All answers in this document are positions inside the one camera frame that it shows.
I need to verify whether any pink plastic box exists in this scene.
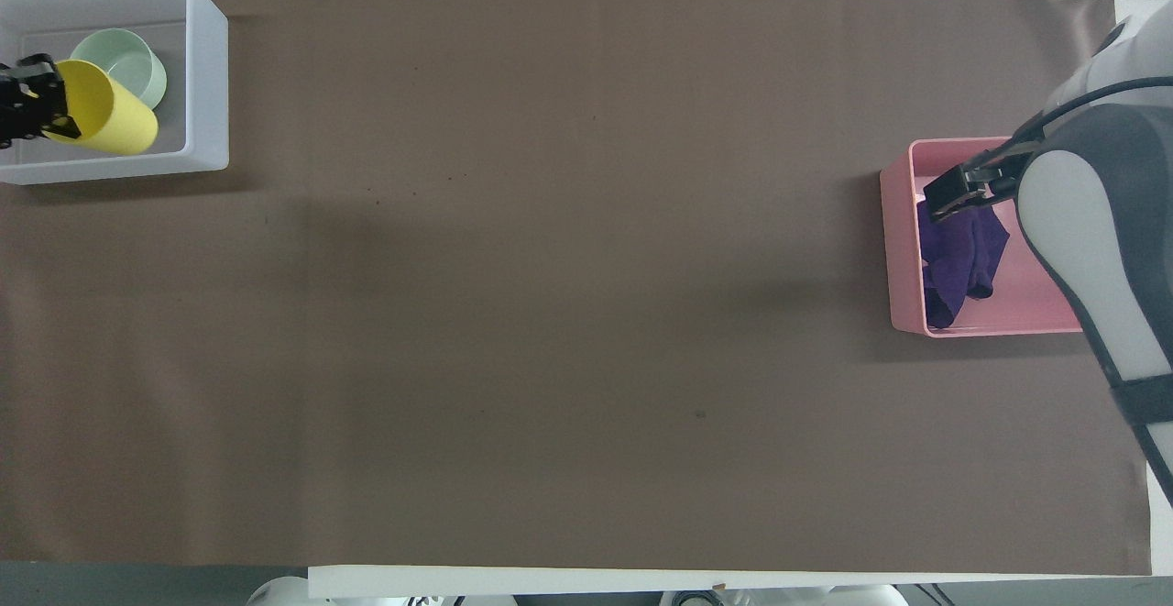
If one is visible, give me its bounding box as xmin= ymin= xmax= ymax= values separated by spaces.
xmin=880 ymin=137 xmax=1088 ymax=339

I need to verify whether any white plastic storage box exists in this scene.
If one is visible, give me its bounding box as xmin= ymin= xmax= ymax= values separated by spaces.
xmin=0 ymin=0 xmax=230 ymax=186

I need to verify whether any pale green bowl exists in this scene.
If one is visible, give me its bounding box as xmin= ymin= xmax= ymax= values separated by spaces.
xmin=70 ymin=28 xmax=169 ymax=111

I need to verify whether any yellow plastic cup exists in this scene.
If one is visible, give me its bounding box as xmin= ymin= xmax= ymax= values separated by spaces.
xmin=41 ymin=59 xmax=160 ymax=157

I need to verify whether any purple cloth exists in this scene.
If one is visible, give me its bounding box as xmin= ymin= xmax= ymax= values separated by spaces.
xmin=916 ymin=200 xmax=1012 ymax=330

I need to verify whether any black cable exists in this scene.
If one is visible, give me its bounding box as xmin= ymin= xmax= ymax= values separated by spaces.
xmin=1008 ymin=77 xmax=1173 ymax=154

